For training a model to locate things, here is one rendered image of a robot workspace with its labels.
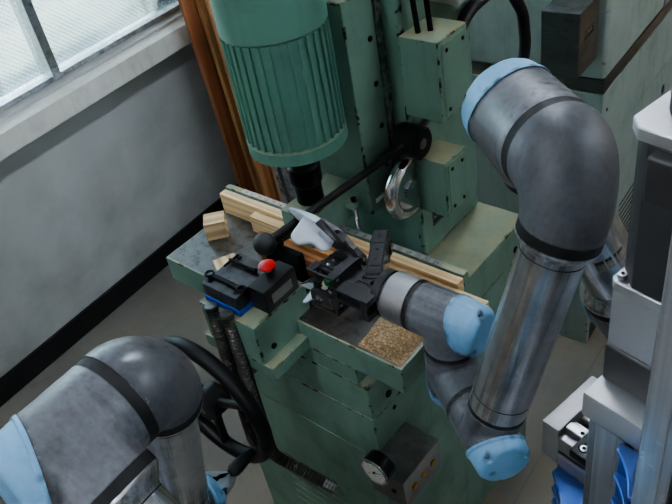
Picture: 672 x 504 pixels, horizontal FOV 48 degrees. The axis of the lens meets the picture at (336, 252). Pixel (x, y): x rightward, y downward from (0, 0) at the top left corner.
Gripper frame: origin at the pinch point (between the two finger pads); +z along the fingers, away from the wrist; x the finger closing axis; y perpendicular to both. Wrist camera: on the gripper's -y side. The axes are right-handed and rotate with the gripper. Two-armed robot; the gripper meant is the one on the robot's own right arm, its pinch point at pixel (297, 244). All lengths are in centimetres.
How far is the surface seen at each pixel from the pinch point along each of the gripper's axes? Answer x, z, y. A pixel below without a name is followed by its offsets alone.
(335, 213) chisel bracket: 8.1, 8.7, -18.8
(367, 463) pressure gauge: 41.7, -12.7, 4.4
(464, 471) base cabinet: 85, -10, -31
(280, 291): 10.6, 4.5, 1.7
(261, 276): 8.4, 8.1, 2.2
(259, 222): 15.2, 27.8, -16.0
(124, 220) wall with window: 78, 148, -52
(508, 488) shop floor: 107, -14, -47
